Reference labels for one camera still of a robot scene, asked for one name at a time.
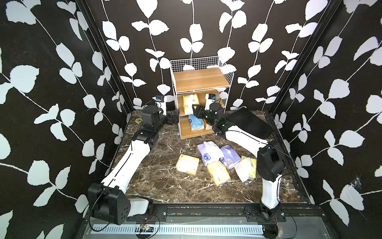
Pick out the purple tissue pack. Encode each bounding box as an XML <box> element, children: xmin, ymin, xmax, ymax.
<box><xmin>219</xmin><ymin>145</ymin><xmax>241</xmax><ymax>170</ymax></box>
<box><xmin>197</xmin><ymin>141</ymin><xmax>224</xmax><ymax>166</ymax></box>

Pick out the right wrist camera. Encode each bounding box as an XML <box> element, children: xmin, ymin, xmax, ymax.
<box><xmin>205</xmin><ymin>93</ymin><xmax>216</xmax><ymax>111</ymax></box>

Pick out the light blue tissue pack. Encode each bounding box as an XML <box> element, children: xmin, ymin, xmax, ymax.
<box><xmin>188</xmin><ymin>115</ymin><xmax>205</xmax><ymax>131</ymax></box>

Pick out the orange tissue pack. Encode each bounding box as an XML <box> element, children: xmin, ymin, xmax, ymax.
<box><xmin>204</xmin><ymin>119</ymin><xmax>212</xmax><ymax>130</ymax></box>

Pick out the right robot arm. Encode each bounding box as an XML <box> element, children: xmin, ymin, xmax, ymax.
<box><xmin>192</xmin><ymin>103</ymin><xmax>286</xmax><ymax>222</ymax></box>

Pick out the white ribbed cable duct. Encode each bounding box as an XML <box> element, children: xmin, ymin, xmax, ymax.
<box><xmin>90</xmin><ymin>224</ymin><xmax>264</xmax><ymax>237</ymax></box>

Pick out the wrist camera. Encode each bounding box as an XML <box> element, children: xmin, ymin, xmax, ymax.
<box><xmin>155</xmin><ymin>95</ymin><xmax>167</xmax><ymax>116</ymax></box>
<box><xmin>205</xmin><ymin>93</ymin><xmax>216</xmax><ymax>111</ymax></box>

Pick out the purple tissue pack front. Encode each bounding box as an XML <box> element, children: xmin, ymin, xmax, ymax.
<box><xmin>197</xmin><ymin>141</ymin><xmax>224</xmax><ymax>166</ymax></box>

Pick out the green floral tissue pack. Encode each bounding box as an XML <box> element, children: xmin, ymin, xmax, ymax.
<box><xmin>183</xmin><ymin>94</ymin><xmax>200</xmax><ymax>115</ymax></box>

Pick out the small circuit board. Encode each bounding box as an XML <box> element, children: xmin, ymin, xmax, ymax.
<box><xmin>136</xmin><ymin>225</ymin><xmax>155</xmax><ymax>234</ymax></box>

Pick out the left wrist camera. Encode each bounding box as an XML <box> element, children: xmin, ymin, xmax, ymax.
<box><xmin>155</xmin><ymin>95</ymin><xmax>167</xmax><ymax>116</ymax></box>

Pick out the yellow green tissue pack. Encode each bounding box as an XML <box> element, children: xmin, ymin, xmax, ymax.
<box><xmin>234</xmin><ymin>156</ymin><xmax>257</xmax><ymax>182</ymax></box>

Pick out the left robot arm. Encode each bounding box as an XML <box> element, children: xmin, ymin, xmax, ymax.
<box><xmin>88</xmin><ymin>103</ymin><xmax>180</xmax><ymax>225</ymax></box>

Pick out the white wire wooden shelf rack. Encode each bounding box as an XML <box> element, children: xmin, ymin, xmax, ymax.
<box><xmin>170</xmin><ymin>56</ymin><xmax>236</xmax><ymax>139</ymax></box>

